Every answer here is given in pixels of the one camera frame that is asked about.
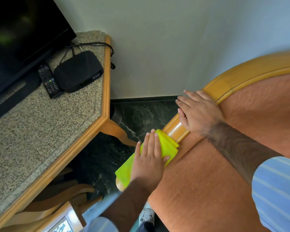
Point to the person's left hand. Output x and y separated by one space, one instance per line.
147 166

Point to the person's right hand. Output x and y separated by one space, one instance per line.
203 113

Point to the person's right little finger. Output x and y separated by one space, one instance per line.
194 93

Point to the person's left thumb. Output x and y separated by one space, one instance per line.
166 159

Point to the person's right middle finger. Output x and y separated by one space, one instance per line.
183 111

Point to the person's left middle finger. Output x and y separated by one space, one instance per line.
148 143

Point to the yellow cleaning cloth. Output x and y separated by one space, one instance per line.
170 143

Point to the orange armchair with wooden frame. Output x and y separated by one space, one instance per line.
207 190

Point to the person's right forearm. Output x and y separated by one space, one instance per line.
239 149

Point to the person's left forearm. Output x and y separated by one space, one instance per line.
128 205

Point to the grey sneaker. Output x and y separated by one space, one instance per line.
146 215

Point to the wooden chair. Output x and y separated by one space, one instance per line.
62 193

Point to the black set-top box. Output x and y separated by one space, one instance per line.
77 71

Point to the granite topped wooden table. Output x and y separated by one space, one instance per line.
38 130

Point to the wooden framed picture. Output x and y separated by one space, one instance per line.
62 215

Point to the blue striped shirt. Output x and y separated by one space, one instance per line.
275 190

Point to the black remote control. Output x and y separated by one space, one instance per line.
49 82

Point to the black flat screen television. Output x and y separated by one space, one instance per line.
21 33

